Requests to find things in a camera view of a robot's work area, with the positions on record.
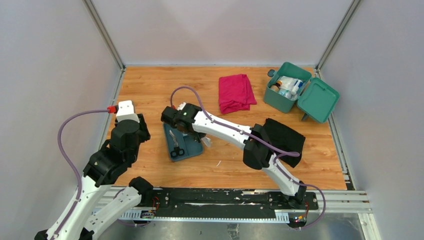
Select teal divided tray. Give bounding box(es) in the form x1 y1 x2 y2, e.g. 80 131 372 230
162 123 204 162

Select black handled scissors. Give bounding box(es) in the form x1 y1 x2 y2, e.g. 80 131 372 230
169 130 185 158

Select teal medicine box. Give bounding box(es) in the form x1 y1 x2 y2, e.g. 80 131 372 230
263 62 340 123

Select white paper sachet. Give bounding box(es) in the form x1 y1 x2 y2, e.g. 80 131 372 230
201 136 212 148

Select brown orange-cap bottle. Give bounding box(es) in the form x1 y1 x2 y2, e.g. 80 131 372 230
270 80 282 93

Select white gauze pack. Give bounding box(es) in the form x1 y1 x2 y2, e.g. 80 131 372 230
279 76 298 92

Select small white blue tube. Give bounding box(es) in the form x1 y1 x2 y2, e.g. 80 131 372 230
290 79 303 95

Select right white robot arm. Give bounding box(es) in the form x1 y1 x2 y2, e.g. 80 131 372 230
160 103 307 209

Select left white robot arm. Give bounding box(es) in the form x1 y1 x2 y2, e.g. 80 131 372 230
34 113 154 240

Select pink folded cloth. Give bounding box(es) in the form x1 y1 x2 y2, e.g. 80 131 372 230
218 74 257 115

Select black cloth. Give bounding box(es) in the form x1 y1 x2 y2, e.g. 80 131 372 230
263 118 306 168

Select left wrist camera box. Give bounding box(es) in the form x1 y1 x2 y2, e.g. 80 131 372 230
116 100 140 123

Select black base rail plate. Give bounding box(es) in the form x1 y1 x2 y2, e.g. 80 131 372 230
138 187 319 222

